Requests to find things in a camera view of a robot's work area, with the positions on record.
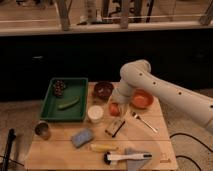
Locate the red apple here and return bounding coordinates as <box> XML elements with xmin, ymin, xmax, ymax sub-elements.
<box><xmin>108</xmin><ymin>103</ymin><xmax>120</xmax><ymax>116</ymax></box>

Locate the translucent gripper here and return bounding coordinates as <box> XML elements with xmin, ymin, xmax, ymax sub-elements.
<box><xmin>107</xmin><ymin>96</ymin><xmax>128</xmax><ymax>117</ymax></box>

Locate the blue sponge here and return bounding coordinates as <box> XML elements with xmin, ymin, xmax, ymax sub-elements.
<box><xmin>71</xmin><ymin>128</ymin><xmax>94</xmax><ymax>148</ymax></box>

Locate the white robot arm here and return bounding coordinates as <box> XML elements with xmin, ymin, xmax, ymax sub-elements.
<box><xmin>112</xmin><ymin>60</ymin><xmax>213</xmax><ymax>134</ymax></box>

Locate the dark brown bowl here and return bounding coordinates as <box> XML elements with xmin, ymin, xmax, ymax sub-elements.
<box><xmin>93</xmin><ymin>81</ymin><xmax>114</xmax><ymax>100</ymax></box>

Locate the black stand pole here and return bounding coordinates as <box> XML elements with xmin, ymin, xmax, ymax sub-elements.
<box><xmin>1</xmin><ymin>129</ymin><xmax>16</xmax><ymax>171</ymax></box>

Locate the green plastic tray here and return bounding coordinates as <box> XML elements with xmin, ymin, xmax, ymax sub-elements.
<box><xmin>40</xmin><ymin>78</ymin><xmax>88</xmax><ymax>122</ymax></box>

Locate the silver fork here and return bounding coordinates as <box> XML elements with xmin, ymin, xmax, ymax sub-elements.
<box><xmin>131</xmin><ymin>112</ymin><xmax>158</xmax><ymax>133</ymax></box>

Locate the black cable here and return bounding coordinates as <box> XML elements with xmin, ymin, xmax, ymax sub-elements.
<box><xmin>169</xmin><ymin>132</ymin><xmax>213</xmax><ymax>171</ymax></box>

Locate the grey cloth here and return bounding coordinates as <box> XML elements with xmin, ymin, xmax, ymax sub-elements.
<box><xmin>125</xmin><ymin>148</ymin><xmax>152</xmax><ymax>171</ymax></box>

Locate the orange bowl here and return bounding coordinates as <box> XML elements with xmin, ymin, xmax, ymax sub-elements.
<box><xmin>130</xmin><ymin>89</ymin><xmax>154</xmax><ymax>109</ymax></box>

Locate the yellow banana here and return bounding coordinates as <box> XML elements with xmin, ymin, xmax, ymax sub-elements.
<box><xmin>90</xmin><ymin>144</ymin><xmax>119</xmax><ymax>152</ymax></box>

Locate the green cucumber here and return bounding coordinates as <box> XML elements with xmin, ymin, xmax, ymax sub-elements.
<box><xmin>58</xmin><ymin>97</ymin><xmax>80</xmax><ymax>110</ymax></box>

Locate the metal cup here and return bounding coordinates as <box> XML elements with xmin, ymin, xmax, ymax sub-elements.
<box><xmin>34</xmin><ymin>122</ymin><xmax>51</xmax><ymax>140</ymax></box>

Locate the white handled black brush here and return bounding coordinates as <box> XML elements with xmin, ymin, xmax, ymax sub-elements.
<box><xmin>103</xmin><ymin>152</ymin><xmax>152</xmax><ymax>165</ymax></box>

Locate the white paper cup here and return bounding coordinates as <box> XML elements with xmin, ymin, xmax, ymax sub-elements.
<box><xmin>87</xmin><ymin>105</ymin><xmax>104</xmax><ymax>123</ymax></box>

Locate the dark grape bunch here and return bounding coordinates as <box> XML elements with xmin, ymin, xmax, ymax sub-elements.
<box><xmin>53</xmin><ymin>80</ymin><xmax>66</xmax><ymax>97</ymax></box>

